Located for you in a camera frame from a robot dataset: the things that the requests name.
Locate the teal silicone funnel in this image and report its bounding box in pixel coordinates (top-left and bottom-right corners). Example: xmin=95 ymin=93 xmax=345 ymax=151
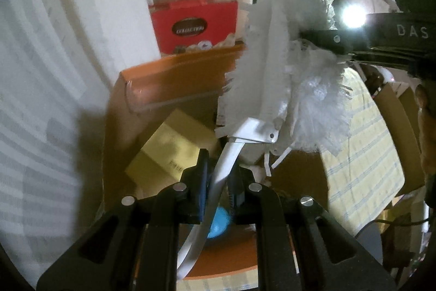
xmin=207 ymin=206 xmax=231 ymax=239

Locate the yellow sponge block with label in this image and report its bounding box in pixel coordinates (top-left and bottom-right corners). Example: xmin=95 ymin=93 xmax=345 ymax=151
xmin=125 ymin=109 xmax=220 ymax=196

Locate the white feather duster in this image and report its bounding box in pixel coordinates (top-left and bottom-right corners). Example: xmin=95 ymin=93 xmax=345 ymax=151
xmin=177 ymin=0 xmax=351 ymax=278

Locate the white shuttlecock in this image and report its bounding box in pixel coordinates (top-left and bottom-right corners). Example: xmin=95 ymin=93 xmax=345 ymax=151
xmin=215 ymin=97 xmax=275 ymax=165

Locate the person right hand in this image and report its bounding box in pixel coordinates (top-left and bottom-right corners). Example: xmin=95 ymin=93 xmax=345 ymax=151
xmin=414 ymin=85 xmax=436 ymax=179

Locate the brown cardboard box right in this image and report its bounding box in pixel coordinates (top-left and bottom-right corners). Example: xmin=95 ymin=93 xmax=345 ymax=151
xmin=374 ymin=82 xmax=424 ymax=195

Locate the orange cardboard box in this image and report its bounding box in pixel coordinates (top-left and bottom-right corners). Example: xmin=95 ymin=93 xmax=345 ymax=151
xmin=102 ymin=43 xmax=297 ymax=279

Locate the yellow plaid tablecloth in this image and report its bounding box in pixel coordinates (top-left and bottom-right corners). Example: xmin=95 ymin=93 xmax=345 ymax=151
xmin=177 ymin=69 xmax=405 ymax=290

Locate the red collection gift box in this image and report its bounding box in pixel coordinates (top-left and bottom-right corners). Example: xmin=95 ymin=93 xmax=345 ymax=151
xmin=149 ymin=0 xmax=238 ymax=56

